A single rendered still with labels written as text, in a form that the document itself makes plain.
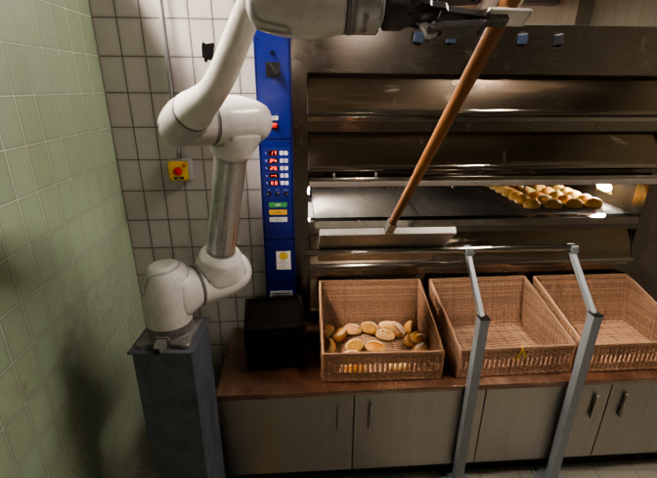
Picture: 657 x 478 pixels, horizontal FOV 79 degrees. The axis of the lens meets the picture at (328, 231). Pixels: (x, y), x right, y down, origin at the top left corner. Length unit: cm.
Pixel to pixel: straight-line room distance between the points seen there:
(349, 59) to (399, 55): 23
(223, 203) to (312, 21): 76
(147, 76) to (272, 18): 142
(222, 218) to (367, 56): 104
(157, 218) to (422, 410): 157
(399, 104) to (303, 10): 135
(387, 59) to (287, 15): 134
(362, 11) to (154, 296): 106
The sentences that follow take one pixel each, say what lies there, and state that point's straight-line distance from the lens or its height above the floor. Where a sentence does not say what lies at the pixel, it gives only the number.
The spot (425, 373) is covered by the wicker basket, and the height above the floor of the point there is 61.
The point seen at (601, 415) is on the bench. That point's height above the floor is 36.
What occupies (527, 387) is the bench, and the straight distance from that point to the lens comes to 214.
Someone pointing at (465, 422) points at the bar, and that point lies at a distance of 208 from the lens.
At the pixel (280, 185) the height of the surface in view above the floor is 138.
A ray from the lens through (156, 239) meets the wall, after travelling 220.
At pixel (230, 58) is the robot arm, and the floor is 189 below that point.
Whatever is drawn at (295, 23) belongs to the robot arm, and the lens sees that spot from 68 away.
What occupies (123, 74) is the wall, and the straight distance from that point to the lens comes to 209.
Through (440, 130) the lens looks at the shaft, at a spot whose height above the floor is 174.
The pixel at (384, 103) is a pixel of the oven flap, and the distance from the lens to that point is 197.
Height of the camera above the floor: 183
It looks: 20 degrees down
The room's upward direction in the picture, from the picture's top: straight up
